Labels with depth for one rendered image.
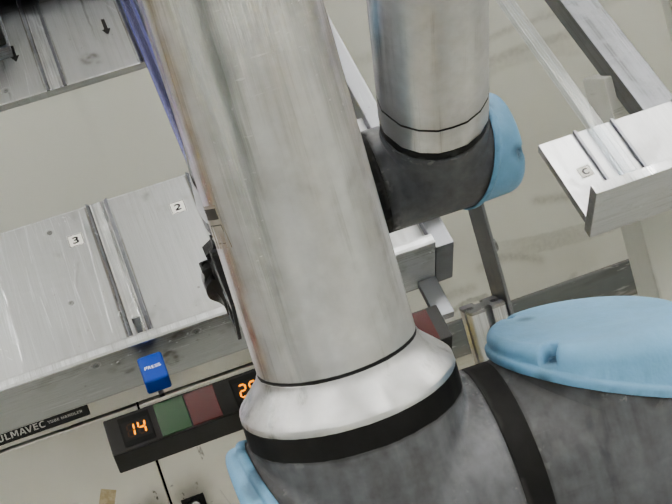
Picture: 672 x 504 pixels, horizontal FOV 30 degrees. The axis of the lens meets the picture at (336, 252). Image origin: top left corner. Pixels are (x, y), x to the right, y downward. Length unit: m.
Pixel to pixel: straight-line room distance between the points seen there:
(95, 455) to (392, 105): 0.85
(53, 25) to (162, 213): 0.33
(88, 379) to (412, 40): 0.59
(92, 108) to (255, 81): 2.59
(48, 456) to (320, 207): 1.01
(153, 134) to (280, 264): 2.58
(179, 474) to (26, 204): 1.67
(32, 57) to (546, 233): 2.14
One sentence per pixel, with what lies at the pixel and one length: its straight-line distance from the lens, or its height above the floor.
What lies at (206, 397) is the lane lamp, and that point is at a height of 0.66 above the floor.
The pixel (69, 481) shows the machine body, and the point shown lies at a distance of 1.57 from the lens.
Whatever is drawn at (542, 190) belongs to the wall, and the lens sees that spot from 3.41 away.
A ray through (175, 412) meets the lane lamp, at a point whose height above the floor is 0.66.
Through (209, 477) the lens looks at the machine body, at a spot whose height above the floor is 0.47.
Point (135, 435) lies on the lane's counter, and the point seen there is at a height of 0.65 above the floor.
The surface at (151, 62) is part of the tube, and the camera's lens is 1.45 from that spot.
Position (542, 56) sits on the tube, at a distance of 1.34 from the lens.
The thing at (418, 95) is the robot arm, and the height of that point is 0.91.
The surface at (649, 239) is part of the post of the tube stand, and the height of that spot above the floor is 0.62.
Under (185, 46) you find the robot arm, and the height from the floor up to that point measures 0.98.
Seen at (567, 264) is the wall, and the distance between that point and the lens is 3.46.
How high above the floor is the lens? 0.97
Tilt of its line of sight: 11 degrees down
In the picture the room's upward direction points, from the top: 17 degrees counter-clockwise
